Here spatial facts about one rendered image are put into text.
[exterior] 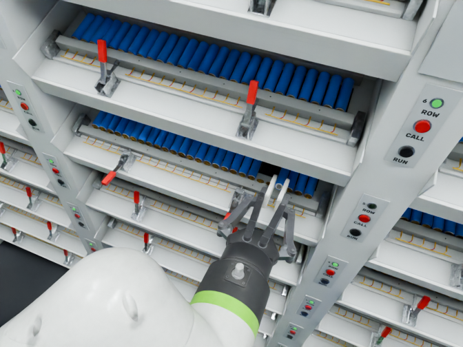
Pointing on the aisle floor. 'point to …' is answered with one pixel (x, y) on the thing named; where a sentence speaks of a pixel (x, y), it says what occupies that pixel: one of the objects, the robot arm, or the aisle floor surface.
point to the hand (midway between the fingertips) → (275, 193)
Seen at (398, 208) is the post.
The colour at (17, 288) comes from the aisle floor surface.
